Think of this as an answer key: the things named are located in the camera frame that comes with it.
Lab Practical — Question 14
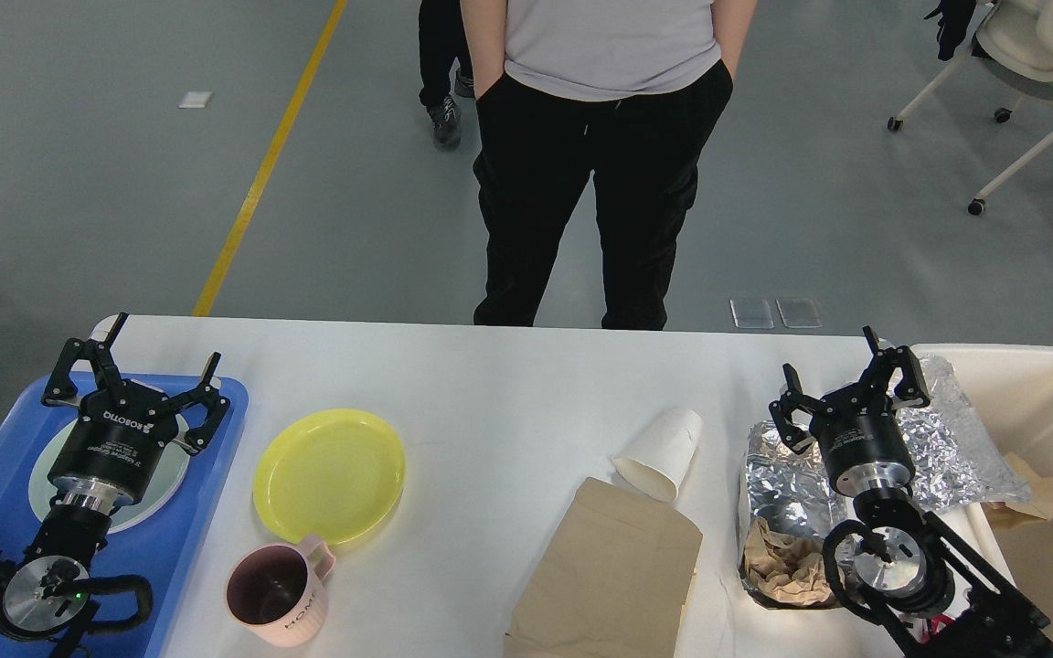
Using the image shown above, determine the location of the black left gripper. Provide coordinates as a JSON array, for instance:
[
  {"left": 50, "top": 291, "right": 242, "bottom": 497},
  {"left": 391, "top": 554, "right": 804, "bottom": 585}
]
[{"left": 42, "top": 313, "right": 229, "bottom": 505}]

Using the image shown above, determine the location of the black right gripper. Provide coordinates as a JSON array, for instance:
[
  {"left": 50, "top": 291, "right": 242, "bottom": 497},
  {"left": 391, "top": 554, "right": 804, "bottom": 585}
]
[{"left": 769, "top": 325, "right": 931, "bottom": 497}]

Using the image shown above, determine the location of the yellow plastic plate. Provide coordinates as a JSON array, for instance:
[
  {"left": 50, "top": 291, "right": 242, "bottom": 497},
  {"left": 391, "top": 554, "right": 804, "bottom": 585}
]
[{"left": 251, "top": 408, "right": 408, "bottom": 546}]

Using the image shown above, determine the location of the pink HOME mug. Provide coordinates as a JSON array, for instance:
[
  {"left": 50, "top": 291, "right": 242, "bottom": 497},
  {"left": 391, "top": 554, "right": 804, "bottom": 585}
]
[{"left": 223, "top": 534, "right": 337, "bottom": 647}]

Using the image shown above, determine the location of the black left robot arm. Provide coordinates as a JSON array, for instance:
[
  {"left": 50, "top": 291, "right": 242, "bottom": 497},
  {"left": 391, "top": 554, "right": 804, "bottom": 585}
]
[{"left": 0, "top": 313, "right": 230, "bottom": 657}]

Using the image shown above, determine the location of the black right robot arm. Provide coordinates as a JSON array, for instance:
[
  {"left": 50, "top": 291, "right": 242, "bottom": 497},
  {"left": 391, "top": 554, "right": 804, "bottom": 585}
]
[{"left": 769, "top": 326, "right": 1053, "bottom": 657}]

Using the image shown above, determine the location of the pale green plate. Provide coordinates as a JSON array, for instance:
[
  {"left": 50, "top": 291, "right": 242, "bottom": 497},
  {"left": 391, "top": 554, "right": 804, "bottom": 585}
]
[{"left": 27, "top": 420, "right": 191, "bottom": 535}]

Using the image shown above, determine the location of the crumpled foil sheet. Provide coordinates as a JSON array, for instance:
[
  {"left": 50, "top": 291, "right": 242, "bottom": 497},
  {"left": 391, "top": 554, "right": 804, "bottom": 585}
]
[{"left": 896, "top": 353, "right": 1031, "bottom": 512}]

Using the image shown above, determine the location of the foil tray with paper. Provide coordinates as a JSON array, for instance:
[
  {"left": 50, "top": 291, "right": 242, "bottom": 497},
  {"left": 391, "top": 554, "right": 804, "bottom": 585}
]
[{"left": 737, "top": 419, "right": 849, "bottom": 610}]

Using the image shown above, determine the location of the blue plastic tray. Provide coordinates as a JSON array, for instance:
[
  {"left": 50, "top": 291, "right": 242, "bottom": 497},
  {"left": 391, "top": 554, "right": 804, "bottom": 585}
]
[{"left": 0, "top": 376, "right": 250, "bottom": 657}]

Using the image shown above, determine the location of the brown paper in bin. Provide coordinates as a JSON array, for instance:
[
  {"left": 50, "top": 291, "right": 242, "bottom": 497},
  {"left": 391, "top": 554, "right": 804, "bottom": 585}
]
[{"left": 981, "top": 452, "right": 1053, "bottom": 532}]

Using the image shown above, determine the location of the white paper cup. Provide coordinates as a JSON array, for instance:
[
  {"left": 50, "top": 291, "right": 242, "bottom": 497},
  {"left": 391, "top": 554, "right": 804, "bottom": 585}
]
[{"left": 612, "top": 407, "right": 706, "bottom": 504}]

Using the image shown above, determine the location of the brown paper bag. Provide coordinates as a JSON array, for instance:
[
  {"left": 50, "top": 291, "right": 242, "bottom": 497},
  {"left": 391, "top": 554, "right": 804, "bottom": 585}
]
[{"left": 503, "top": 478, "right": 703, "bottom": 657}]

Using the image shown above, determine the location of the person in grey shirt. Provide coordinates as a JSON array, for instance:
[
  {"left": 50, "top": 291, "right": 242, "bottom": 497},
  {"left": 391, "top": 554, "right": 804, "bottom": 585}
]
[{"left": 461, "top": 1, "right": 757, "bottom": 332}]

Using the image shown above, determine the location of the white office chair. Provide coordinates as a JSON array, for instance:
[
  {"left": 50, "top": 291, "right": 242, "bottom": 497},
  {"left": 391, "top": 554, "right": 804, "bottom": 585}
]
[{"left": 887, "top": 1, "right": 1053, "bottom": 216}]

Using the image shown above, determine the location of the person in black trousers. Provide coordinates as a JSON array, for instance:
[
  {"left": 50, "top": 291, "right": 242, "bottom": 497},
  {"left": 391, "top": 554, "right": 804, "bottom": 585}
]
[{"left": 418, "top": 1, "right": 476, "bottom": 149}]

